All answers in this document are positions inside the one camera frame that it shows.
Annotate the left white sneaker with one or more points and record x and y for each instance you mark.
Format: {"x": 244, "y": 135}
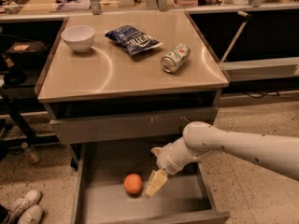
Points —
{"x": 29, "y": 199}

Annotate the white stick black tip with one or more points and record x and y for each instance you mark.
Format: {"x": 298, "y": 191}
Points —
{"x": 246, "y": 17}

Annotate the right white sneaker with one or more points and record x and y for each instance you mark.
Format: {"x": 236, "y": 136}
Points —
{"x": 32, "y": 215}

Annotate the grey top drawer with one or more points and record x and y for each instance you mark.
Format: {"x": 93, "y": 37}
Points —
{"x": 128, "y": 126}

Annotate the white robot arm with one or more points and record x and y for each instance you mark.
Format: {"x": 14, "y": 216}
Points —
{"x": 279, "y": 154}

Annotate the plastic bottle on floor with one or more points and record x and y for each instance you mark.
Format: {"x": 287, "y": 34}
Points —
{"x": 30, "y": 153}

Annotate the dark bag with label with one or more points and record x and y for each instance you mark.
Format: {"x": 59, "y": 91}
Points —
{"x": 29, "y": 50}

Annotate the green white soda can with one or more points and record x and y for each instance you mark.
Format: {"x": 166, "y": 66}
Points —
{"x": 175, "y": 58}

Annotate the blue chip bag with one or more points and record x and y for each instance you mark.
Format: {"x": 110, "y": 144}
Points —
{"x": 132, "y": 40}

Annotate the orange fruit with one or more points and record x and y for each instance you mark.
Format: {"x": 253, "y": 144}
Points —
{"x": 132, "y": 184}

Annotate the white sneaker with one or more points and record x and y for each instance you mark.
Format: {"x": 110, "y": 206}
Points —
{"x": 29, "y": 199}
{"x": 32, "y": 215}

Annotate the white bowl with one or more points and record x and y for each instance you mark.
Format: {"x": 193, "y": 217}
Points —
{"x": 79, "y": 38}

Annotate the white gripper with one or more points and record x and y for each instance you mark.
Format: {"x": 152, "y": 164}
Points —
{"x": 165, "y": 161}

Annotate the grey drawer cabinet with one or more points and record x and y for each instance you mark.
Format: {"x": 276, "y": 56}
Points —
{"x": 106, "y": 80}

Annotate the open middle drawer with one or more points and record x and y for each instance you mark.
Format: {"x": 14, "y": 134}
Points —
{"x": 101, "y": 198}

